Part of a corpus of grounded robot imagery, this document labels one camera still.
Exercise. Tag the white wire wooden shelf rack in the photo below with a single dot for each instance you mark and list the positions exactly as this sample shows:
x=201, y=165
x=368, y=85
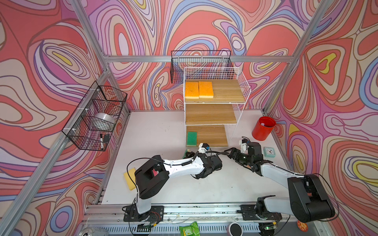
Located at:
x=215, y=119

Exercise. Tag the small mint alarm clock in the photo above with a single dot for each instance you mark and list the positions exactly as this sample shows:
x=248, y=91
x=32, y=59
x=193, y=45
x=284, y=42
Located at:
x=269, y=152

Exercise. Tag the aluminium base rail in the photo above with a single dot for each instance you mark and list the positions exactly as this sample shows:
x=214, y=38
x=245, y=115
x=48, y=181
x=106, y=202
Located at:
x=212, y=219

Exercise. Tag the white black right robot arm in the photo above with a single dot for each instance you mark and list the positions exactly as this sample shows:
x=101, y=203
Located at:
x=307, y=198

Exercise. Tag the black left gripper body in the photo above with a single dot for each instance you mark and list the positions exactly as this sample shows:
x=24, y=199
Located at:
x=192, y=155

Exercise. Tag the black wire basket wall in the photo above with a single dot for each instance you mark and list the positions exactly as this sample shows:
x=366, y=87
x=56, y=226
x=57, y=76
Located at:
x=81, y=131
x=197, y=58

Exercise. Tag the black wire basket back wall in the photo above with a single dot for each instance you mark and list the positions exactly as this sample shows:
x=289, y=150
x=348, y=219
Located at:
x=197, y=58

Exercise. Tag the red ribbed metal bucket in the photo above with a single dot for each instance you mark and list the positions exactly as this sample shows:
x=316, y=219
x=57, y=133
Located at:
x=263, y=128

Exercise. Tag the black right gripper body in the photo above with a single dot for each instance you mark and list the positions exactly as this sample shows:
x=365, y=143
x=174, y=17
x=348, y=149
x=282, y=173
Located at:
x=240, y=158

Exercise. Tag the black marker in basket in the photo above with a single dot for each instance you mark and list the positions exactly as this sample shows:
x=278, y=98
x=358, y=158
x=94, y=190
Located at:
x=101, y=142

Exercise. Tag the black wire basket left wall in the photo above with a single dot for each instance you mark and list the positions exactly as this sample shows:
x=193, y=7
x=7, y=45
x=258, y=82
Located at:
x=81, y=131

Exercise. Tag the silver bowl in basket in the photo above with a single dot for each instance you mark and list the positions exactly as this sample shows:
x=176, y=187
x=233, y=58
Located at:
x=103, y=119

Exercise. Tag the orange yellow sponge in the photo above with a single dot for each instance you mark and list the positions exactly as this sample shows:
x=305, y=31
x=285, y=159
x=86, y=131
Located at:
x=129, y=177
x=205, y=89
x=192, y=90

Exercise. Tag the green snack packet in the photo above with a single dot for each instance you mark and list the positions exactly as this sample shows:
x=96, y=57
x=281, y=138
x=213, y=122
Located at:
x=190, y=230

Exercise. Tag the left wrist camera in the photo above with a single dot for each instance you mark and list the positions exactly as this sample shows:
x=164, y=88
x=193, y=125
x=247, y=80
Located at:
x=203, y=148

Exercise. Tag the black round speaker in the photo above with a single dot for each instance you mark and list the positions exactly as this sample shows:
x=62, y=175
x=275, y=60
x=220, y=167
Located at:
x=234, y=229

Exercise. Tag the red round sticker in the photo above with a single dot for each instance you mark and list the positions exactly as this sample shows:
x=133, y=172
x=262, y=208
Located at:
x=302, y=226

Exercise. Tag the yellow green sponge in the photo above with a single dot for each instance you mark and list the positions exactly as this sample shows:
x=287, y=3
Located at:
x=187, y=154
x=191, y=139

